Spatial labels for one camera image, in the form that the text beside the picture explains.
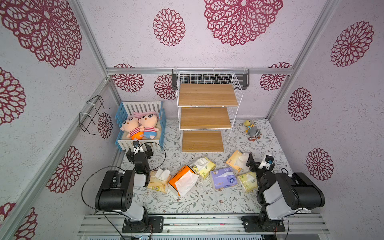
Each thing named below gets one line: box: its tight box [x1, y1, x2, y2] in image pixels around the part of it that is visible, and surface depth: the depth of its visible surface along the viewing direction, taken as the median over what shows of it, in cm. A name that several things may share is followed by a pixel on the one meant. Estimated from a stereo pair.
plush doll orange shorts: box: [120, 117, 145, 140], surface depth 102 cm
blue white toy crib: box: [114, 100, 167, 158], surface depth 102 cm
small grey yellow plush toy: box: [243, 119, 263, 142], surface depth 109 cm
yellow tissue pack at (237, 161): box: [226, 150, 250, 176], surface depth 92 cm
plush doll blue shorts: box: [138, 114, 159, 140], surface depth 101 cm
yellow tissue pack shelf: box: [190, 157, 216, 179], surface depth 89 cm
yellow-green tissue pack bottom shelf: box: [237, 172, 258, 193], surface depth 85 cm
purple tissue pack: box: [210, 167, 238, 190], surface depth 85 cm
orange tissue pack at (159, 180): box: [148, 168, 172, 194], surface depth 85 cm
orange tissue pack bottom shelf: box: [167, 164, 199, 197], surface depth 84 cm
